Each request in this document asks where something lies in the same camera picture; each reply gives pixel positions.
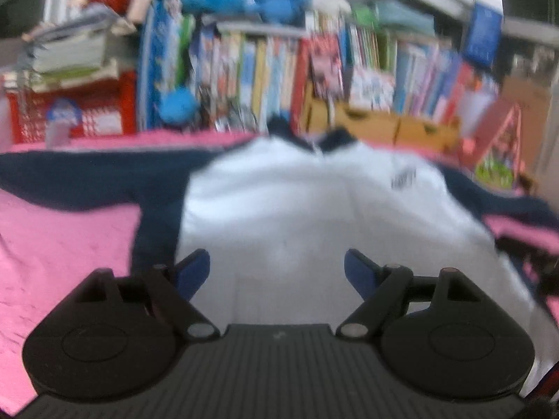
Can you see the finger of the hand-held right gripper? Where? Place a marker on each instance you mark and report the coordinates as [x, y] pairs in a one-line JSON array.
[[519, 251]]

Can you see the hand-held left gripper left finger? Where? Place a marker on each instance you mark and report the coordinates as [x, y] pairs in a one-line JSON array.
[[192, 270]]

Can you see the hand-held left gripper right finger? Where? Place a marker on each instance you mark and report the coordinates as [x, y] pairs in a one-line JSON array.
[[360, 273]]

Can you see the white and navy jacket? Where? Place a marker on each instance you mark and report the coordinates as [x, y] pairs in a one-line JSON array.
[[284, 209]]

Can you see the green picture book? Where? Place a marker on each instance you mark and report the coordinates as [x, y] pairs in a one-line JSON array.
[[495, 174]]

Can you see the brown cardboard box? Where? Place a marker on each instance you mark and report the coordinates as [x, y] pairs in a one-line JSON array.
[[526, 118]]

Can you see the pink towel blanket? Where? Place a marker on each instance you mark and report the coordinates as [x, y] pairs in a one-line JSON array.
[[52, 262]]

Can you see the white paper sheet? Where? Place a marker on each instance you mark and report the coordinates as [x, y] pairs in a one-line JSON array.
[[474, 111]]

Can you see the wooden drawer organizer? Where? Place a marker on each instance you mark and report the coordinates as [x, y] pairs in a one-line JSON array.
[[380, 126]]

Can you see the blue plush ball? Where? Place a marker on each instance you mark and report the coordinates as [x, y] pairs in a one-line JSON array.
[[178, 105]]

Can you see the large red plastic crate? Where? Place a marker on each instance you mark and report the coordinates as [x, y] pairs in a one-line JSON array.
[[109, 113]]

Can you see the white printed cardboard box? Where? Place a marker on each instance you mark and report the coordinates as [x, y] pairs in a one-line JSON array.
[[371, 89]]

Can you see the round blue paper fan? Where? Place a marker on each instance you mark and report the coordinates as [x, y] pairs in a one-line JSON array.
[[64, 115]]

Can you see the smartphone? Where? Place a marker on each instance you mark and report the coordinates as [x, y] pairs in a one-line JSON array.
[[326, 67]]

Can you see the row of colourful books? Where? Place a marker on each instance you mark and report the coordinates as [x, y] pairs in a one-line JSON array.
[[262, 74]]

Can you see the blue box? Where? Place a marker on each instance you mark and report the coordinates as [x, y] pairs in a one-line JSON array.
[[482, 30]]

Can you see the stack of magazines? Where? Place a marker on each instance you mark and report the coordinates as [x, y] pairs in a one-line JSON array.
[[74, 52]]

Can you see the stack of teal cloth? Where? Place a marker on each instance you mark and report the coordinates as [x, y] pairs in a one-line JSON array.
[[406, 19]]

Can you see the green plush toy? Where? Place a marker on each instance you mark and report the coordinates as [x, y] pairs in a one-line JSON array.
[[364, 13]]

